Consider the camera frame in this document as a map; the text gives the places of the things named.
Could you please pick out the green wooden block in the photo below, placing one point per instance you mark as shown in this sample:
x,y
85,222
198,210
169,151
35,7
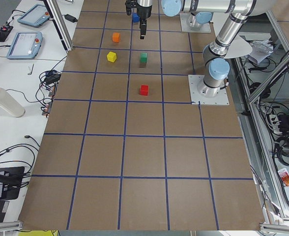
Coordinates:
x,y
143,57

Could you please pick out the teach pendant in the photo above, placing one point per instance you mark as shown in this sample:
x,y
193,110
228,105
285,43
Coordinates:
x,y
25,45
35,17

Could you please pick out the orange wooden block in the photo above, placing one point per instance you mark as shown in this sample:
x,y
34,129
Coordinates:
x,y
116,37

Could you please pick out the white plastic bottle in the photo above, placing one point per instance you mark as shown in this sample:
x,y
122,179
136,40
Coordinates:
x,y
10,105

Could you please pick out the blue wooden block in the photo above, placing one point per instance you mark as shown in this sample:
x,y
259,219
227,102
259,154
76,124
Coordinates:
x,y
135,18

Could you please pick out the near teach pendant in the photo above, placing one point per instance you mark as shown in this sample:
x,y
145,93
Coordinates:
x,y
25,45

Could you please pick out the black monitor stand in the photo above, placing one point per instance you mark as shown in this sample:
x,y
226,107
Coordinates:
x,y
10,182

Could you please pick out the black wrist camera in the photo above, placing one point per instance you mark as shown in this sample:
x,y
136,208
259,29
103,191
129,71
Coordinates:
x,y
129,5

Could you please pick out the aluminium frame post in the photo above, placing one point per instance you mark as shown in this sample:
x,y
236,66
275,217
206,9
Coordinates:
x,y
59,23

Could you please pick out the black power adapter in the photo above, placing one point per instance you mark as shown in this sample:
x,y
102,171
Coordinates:
x,y
70,18

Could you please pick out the far teach pendant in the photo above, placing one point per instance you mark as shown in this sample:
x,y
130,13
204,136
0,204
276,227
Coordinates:
x,y
35,17

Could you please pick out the white power strip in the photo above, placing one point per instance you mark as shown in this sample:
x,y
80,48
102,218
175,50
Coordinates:
x,y
274,123

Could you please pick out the yellow wooden block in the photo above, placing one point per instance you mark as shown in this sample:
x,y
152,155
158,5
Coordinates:
x,y
111,57

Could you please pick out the red snack packet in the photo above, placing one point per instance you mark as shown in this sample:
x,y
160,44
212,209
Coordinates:
x,y
284,176

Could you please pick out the red wooden block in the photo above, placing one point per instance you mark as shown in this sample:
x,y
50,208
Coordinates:
x,y
144,90

